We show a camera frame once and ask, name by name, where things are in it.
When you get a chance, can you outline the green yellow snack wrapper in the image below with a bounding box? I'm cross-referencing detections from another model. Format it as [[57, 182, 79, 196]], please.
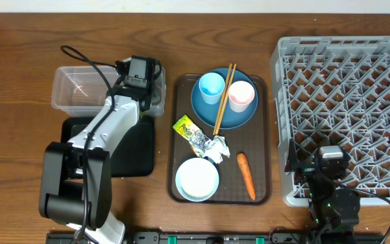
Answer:
[[173, 115, 230, 164]]

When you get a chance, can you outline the light blue rice bowl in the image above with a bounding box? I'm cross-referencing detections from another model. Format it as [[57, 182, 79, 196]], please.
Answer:
[[175, 158, 219, 202]]

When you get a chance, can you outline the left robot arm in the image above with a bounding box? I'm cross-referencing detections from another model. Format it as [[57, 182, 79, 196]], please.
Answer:
[[39, 83, 154, 243]]

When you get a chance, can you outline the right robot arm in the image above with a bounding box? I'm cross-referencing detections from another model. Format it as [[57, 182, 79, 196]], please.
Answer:
[[284, 139, 360, 243]]

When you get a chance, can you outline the grey dishwasher rack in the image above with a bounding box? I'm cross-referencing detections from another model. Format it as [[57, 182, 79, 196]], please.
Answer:
[[270, 36, 390, 206]]

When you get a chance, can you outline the orange carrot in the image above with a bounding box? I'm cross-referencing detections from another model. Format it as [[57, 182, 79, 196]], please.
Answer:
[[236, 152, 256, 200]]

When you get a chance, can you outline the black plastic tray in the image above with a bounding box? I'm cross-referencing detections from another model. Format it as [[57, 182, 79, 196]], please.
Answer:
[[43, 116, 154, 182]]

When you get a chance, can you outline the clear plastic bin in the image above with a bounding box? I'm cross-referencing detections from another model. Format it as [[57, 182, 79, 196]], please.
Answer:
[[51, 66, 166, 117]]

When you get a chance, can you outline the light blue cup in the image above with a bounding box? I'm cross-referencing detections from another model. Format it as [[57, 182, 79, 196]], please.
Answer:
[[198, 73, 225, 104]]

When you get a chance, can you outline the dark blue plate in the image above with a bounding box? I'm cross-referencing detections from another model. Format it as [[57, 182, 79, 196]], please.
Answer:
[[191, 70, 258, 129]]

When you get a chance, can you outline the right wooden chopstick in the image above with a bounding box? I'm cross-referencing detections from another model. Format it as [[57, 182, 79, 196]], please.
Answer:
[[221, 64, 236, 121]]

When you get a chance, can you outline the pink cup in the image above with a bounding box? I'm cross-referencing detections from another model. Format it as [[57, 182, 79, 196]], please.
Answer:
[[228, 81, 255, 113]]

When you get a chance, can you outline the brown serving tray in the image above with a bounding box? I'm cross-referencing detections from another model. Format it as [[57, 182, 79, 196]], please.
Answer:
[[167, 72, 272, 206]]

